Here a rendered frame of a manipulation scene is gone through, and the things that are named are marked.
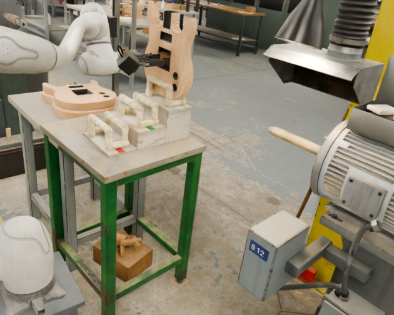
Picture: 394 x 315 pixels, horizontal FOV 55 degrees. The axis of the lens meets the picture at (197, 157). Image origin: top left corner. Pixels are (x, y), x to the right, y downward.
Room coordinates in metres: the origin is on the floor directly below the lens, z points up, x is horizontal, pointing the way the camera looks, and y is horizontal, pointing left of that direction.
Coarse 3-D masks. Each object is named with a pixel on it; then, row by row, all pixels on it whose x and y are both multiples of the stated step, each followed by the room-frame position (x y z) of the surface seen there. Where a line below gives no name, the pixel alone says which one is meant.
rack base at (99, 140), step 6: (84, 132) 1.65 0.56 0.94; (102, 132) 1.67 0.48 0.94; (114, 132) 1.69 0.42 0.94; (90, 138) 1.59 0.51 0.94; (96, 138) 1.60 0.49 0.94; (102, 138) 1.61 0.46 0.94; (114, 138) 1.63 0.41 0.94; (120, 138) 1.64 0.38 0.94; (96, 144) 1.54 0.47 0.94; (102, 144) 1.55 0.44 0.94; (132, 144) 1.59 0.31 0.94; (102, 150) 1.50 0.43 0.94; (114, 150) 1.51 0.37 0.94; (126, 150) 1.52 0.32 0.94; (132, 150) 1.53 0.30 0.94; (108, 156) 1.45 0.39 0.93
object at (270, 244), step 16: (256, 224) 0.84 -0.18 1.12; (272, 224) 0.85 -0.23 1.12; (288, 224) 0.85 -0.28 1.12; (304, 224) 0.86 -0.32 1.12; (256, 240) 0.79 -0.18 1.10; (272, 240) 0.78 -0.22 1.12; (288, 240) 0.79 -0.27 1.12; (304, 240) 0.86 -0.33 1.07; (256, 256) 0.79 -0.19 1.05; (272, 256) 0.76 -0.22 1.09; (288, 256) 0.80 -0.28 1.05; (240, 272) 0.81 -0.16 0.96; (256, 272) 0.78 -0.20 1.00; (272, 272) 0.76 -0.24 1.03; (256, 288) 0.77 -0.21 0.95; (272, 288) 0.77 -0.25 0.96; (288, 288) 0.84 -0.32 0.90; (304, 288) 0.83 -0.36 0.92; (336, 288) 0.80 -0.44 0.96
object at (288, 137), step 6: (276, 132) 1.18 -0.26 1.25; (282, 132) 1.17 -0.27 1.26; (288, 132) 1.17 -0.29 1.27; (282, 138) 1.17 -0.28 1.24; (288, 138) 1.15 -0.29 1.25; (294, 138) 1.14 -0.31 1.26; (300, 138) 1.13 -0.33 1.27; (294, 144) 1.14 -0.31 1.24; (300, 144) 1.12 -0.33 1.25; (306, 144) 1.11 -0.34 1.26; (312, 144) 1.10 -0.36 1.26; (306, 150) 1.10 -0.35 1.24; (312, 150) 1.09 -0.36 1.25
